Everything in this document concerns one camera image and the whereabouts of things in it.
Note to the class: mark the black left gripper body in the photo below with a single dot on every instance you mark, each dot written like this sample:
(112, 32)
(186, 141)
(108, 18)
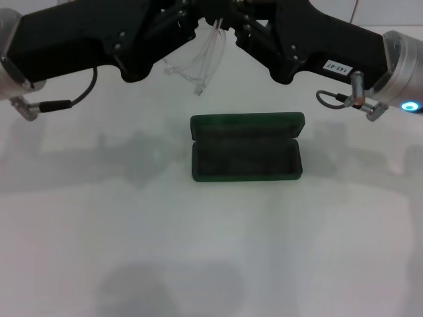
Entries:
(72, 39)

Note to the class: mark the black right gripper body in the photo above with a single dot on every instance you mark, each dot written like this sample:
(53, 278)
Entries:
(330, 43)

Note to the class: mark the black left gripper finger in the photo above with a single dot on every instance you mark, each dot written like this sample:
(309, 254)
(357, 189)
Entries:
(172, 36)
(185, 6)

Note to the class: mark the clear white glasses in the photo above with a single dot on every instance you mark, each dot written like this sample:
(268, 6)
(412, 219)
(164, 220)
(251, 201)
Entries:
(216, 49)

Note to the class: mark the green glasses case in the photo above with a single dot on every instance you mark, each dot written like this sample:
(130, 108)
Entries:
(248, 165)

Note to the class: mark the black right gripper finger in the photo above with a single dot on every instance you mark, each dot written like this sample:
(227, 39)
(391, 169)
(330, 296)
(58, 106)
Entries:
(261, 46)
(257, 6)

